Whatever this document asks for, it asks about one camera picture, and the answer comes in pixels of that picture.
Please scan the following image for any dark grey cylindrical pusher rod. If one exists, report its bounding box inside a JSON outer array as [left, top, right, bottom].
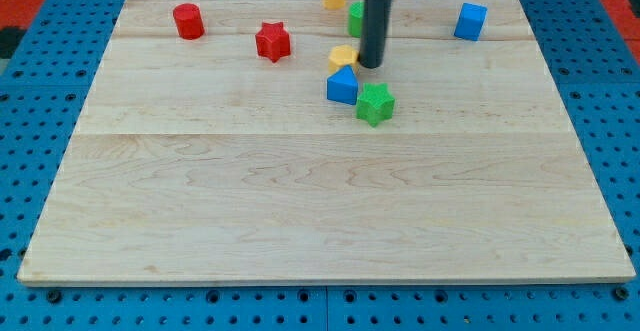
[[359, 0, 392, 69]]

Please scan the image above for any green cylinder block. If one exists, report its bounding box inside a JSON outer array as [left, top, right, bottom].
[[347, 1, 364, 38]]

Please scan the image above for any yellow hexagon block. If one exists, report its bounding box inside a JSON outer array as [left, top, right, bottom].
[[328, 45, 359, 74]]

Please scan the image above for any blue cube block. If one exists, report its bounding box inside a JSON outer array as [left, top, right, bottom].
[[454, 3, 488, 41]]

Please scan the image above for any red cylinder block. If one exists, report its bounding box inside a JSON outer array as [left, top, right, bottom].
[[173, 3, 205, 40]]

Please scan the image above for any red star block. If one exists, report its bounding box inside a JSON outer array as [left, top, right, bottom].
[[255, 21, 291, 63]]

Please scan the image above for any green star block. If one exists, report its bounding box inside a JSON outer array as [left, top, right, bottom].
[[356, 83, 395, 127]]

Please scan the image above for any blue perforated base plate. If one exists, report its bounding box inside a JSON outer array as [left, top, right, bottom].
[[1, 0, 639, 330]]

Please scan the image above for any blue triangle block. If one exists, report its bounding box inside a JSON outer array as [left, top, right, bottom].
[[326, 65, 359, 105]]

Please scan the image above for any light wooden board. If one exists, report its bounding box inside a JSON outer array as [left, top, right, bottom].
[[18, 0, 635, 287]]

